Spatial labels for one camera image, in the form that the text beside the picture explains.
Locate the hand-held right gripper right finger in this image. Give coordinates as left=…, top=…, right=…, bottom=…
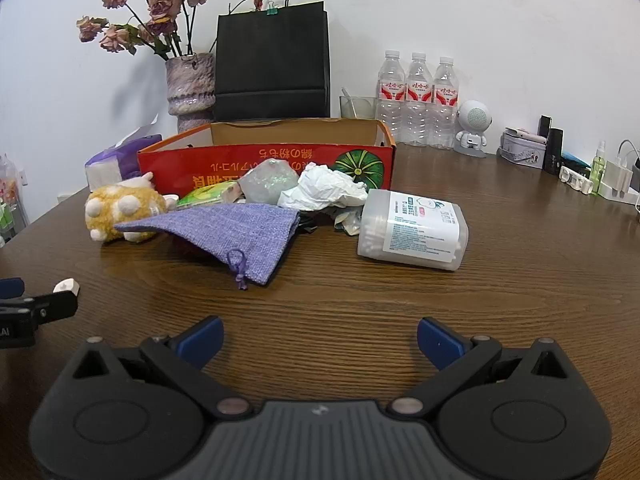
left=385, top=317, right=576, bottom=421

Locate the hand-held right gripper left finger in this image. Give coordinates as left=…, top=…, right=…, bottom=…
left=70, top=316, right=253, bottom=421

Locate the purple linen drawstring pouch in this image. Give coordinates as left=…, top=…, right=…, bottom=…
left=114, top=203, right=301, bottom=291

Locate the clear cotton swab container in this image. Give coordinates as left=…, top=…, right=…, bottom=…
left=356, top=189, right=470, bottom=272

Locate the yellow plush toy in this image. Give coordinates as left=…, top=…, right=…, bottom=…
left=84, top=171, right=179, bottom=245

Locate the green packet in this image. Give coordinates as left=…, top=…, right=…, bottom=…
left=175, top=181, right=243, bottom=209

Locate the iridescent plastic bag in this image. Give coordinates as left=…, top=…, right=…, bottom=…
left=237, top=158, right=299, bottom=207

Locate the red cardboard box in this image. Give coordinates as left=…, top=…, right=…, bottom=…
left=137, top=117, right=397, bottom=206

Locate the white paper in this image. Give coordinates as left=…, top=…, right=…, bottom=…
left=276, top=161, right=369, bottom=211

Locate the colourful packaging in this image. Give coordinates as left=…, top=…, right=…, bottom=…
left=0, top=152, right=28, bottom=243

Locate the purple tissue pack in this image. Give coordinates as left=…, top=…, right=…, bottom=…
left=84, top=112, right=163, bottom=184

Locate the white clip holder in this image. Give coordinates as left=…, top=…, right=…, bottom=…
left=559, top=165, right=596, bottom=195

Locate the white robot figurine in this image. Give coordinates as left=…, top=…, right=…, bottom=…
left=454, top=100, right=495, bottom=157

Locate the green spray bottle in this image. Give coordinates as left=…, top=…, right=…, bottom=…
left=589, top=141, right=607, bottom=193

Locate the glass cup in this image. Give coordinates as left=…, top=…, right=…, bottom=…
left=340, top=96, right=378, bottom=121

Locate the purple textured vase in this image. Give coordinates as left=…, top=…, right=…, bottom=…
left=165, top=52, right=217, bottom=135

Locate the black paper bag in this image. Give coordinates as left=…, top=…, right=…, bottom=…
left=214, top=0, right=331, bottom=122

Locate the dried pink rose bouquet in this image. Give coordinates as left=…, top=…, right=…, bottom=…
left=76, top=0, right=213, bottom=61

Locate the white cable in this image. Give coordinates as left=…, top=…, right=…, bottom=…
left=617, top=140, right=640, bottom=217

